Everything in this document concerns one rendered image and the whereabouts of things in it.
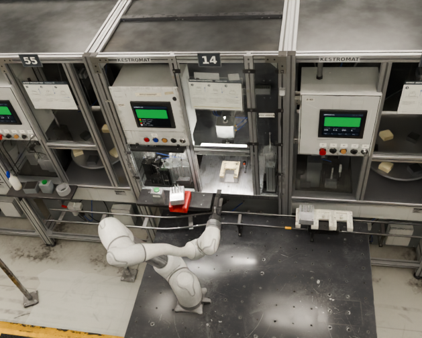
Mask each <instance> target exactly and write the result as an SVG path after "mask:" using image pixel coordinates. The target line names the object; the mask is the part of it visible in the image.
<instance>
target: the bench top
mask: <svg viewBox="0 0 422 338"><path fill-rule="evenodd" d="M242 222H243V223H244V224H253V225H271V226H281V227H295V223H296V218H288V217H268V216H257V215H242ZM186 226H189V217H181V218H173V219H163V218H160V222H159V224H158V227H159V228H173V227H186ZM205 228H206V226H200V227H193V229H189V228H186V229H173V230H160V229H157V231H156V234H155V238H154V241H153V243H167V244H170V245H173V246H176V247H184V246H185V245H186V244H187V243H188V242H190V241H192V240H194V239H198V238H200V236H201V235H202V234H203V232H204V231H205ZM181 258H182V259H183V260H184V262H185V264H186V265H187V267H188V269H189V270H190V271H191V272H192V273H194V274H195V276H196V277H197V278H198V280H199V283H200V286H201V288H206V289H207V293H206V295H205V298H210V299H211V303H210V304H203V314H202V315H198V314H194V313H183V312H179V313H176V312H175V310H174V309H175V307H176V305H177V301H178V299H177V297H176V295H175V293H174V292H173V290H172V288H171V286H170V284H169V283H168V282H167V281H166V279H165V278H163V277H162V276H161V275H159V273H157V272H156V271H155V270H154V267H153V266H152V265H150V264H148V263H147V264H146V267H145V270H144V274H143V276H142V281H141V284H140V287H139V290H138V294H137V296H136V300H135V303H134V307H133V310H132V312H131V316H130V319H129V323H128V325H127V329H126V332H125V336H124V338H377V332H376V315H375V307H374V291H373V284H372V268H371V260H370V245H369V236H368V235H365V234H355V233H339V235H332V234H322V233H314V236H313V242H311V241H310V233H308V230H298V229H280V228H270V227H252V226H243V229H242V236H238V227H237V225H221V231H220V241H219V246H218V248H217V251H216V252H215V253H214V254H213V255H205V256H203V257H202V258H201V259H198V260H191V259H189V258H188V257H181ZM363 282H366V283H365V284H364V283H363ZM293 290H296V292H293ZM329 293H330V294H331V296H329V295H328V294H329ZM135 321H137V323H135ZM348 329H350V331H348Z"/></svg>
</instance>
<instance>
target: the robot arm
mask: <svg viewBox="0 0 422 338"><path fill-rule="evenodd" d="M221 191H222V190H220V189H217V193H216V196H215V200H214V205H213V214H212V215H210V217H209V220H208V222H207V225H206V228H205V231H204V232H203V234H202V235H201V236H200V238H198V239H194V240H192V241H190V242H188V243H187V244H186V245H185V246H184V247H176V246H173V245H170V244H167V243H146V242H144V241H142V240H141V239H138V238H137V237H135V236H134V235H133V233H132V232H131V231H130V230H129V229H128V228H127V227H126V226H125V225H124V224H123V223H121V222H120V221H119V220H118V219H116V218H114V217H107V218H104V219H103V220H102V221H101V222H100V224H99V226H98V233H99V237H100V239H101V242H102V244H103V245H104V247H105V249H106V250H107V262H108V263H109V264H110V265H111V266H116V267H127V266H134V265H137V264H140V263H142V262H146V263H148V264H150V265H152V266H153V267H154V270H155V271H156V272H157V273H159V275H161V276H162V277H163V278H165V279H166V281H167V282H168V283H169V284H170V286H171V288H172V290H173V292H174V293H175V295H176V297H177V299H178V301H177V305H176V307H175V309H174V310H175V312H176V313H179V312H183V313H194V314H198V315H202V314H203V304H210V303H211V299H210V298H205V295H206V293H207V289H206V288H201V286H200V283H199V280H198V278H197V277H196V276H195V274H194V273H192V272H191V271H190V270H189V269H188V267H187V265H186V264H185V262H184V260H183V259H182V258H181V257H188V258H189V259H191V260H198V259H201V258H202V257H203V256H205V255H213V254H214V253H215V252H216V251H217V248H218V246H219V241H220V231H221V217H220V215H221V207H222V202H223V199H222V198H221Z"/></svg>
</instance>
